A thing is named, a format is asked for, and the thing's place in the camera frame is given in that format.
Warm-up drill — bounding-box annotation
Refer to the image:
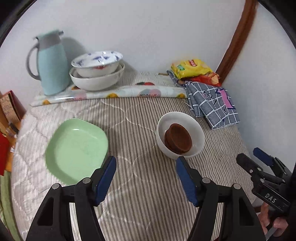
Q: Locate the patterned brown box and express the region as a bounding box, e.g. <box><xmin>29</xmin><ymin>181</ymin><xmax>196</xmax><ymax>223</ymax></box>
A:
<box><xmin>1</xmin><ymin>90</ymin><xmax>26</xmax><ymax>123</ymax></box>

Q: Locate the fruit patterned rolled mat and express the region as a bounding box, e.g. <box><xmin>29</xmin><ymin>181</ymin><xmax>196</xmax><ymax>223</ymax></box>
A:
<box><xmin>30</xmin><ymin>82</ymin><xmax>187</xmax><ymax>107</ymax></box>

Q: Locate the small brown bowl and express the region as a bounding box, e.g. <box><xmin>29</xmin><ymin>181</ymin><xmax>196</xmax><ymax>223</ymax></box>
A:
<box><xmin>165</xmin><ymin>131</ymin><xmax>179</xmax><ymax>154</ymax></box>
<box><xmin>167</xmin><ymin>123</ymin><xmax>192</xmax><ymax>154</ymax></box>

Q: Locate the large white ceramic bowl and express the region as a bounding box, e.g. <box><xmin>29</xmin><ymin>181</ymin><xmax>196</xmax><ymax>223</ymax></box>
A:
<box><xmin>70</xmin><ymin>69</ymin><xmax>125</xmax><ymax>91</ymax></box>

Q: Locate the blue crane patterned bowl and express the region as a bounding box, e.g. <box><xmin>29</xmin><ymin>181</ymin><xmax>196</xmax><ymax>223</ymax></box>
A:
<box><xmin>71</xmin><ymin>51</ymin><xmax>123</xmax><ymax>78</ymax></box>

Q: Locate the yellow chips bag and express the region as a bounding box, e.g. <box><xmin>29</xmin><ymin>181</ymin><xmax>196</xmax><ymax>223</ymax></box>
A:
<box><xmin>171</xmin><ymin>59</ymin><xmax>213</xmax><ymax>79</ymax></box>

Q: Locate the red chips bag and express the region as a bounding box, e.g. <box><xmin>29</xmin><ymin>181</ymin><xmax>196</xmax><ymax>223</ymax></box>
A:
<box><xmin>184</xmin><ymin>72</ymin><xmax>222</xmax><ymax>87</ymax></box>

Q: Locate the striped quilted table cover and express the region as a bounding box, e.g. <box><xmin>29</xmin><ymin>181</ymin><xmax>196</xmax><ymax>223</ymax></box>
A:
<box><xmin>10</xmin><ymin>71</ymin><xmax>258</xmax><ymax>241</ymax></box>

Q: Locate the red paper bag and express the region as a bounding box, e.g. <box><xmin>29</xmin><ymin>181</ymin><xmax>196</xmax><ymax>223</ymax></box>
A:
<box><xmin>0</xmin><ymin>133</ymin><xmax>10</xmax><ymax>176</ymax></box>

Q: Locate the middle patterned bowl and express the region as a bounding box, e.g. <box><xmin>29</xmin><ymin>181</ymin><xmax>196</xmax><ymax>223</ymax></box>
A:
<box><xmin>69</xmin><ymin>63</ymin><xmax>125</xmax><ymax>78</ymax></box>

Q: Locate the green square plate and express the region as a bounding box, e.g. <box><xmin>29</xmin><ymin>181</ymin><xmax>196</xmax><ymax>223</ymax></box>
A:
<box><xmin>45</xmin><ymin>118</ymin><xmax>108</xmax><ymax>185</ymax></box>

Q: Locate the brown wooden door frame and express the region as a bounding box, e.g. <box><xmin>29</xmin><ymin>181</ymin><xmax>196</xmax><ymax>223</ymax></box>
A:
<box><xmin>216</xmin><ymin>0</ymin><xmax>258</xmax><ymax>83</ymax></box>

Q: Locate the person's right hand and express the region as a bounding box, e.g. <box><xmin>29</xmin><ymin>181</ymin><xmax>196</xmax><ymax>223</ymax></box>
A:
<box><xmin>257</xmin><ymin>203</ymin><xmax>290</xmax><ymax>238</ymax></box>

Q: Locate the grey checked cloth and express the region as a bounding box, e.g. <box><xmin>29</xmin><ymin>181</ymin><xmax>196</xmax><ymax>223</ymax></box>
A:
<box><xmin>167</xmin><ymin>70</ymin><xmax>240</xmax><ymax>130</ymax></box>

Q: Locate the light blue thermos jug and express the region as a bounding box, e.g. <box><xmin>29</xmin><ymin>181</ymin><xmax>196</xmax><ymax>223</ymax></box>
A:
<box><xmin>26</xmin><ymin>30</ymin><xmax>71</xmax><ymax>95</ymax></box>

